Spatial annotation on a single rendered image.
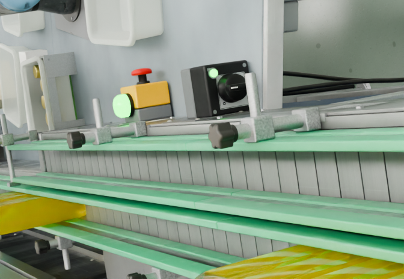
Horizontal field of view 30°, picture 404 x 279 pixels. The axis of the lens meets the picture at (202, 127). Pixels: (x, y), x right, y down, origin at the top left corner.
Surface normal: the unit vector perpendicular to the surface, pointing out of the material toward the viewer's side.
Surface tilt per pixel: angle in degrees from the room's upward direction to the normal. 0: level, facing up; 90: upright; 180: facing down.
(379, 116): 0
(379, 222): 90
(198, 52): 0
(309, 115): 90
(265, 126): 90
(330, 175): 0
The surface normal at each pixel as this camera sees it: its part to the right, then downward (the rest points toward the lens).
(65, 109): 0.48, -0.03
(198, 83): -0.87, 0.15
